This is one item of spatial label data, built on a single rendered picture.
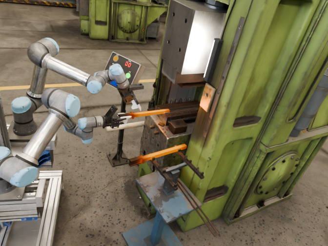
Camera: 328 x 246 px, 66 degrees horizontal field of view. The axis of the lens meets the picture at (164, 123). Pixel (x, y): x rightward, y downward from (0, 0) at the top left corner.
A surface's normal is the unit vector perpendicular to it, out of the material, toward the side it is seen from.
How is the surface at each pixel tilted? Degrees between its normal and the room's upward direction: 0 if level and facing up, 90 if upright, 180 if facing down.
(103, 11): 90
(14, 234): 0
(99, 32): 90
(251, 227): 0
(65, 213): 0
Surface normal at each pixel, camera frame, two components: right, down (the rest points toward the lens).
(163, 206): 0.17, -0.82
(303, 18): -0.81, 0.21
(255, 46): 0.47, 0.55
